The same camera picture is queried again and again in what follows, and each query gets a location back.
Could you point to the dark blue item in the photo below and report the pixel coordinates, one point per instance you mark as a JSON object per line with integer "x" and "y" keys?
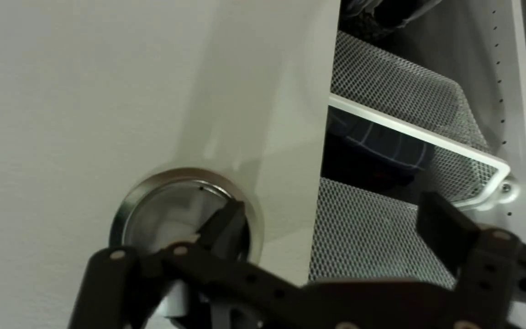
{"x": 379, "y": 148}

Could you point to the round metal recessed door pull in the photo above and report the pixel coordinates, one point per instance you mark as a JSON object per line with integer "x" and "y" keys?
{"x": 154, "y": 212}

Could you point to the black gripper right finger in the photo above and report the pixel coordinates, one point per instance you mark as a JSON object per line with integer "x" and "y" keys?
{"x": 452, "y": 230}

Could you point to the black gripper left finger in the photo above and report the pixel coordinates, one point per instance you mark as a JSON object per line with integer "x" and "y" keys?
{"x": 227, "y": 230}

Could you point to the dark clothing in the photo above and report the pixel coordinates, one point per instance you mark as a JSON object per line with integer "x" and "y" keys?
{"x": 392, "y": 14}

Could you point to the white sliding closet door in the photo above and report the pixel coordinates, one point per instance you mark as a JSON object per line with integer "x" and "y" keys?
{"x": 92, "y": 91}

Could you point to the white closet shelving frame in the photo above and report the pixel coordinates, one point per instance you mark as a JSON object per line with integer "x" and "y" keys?
{"x": 520, "y": 73}

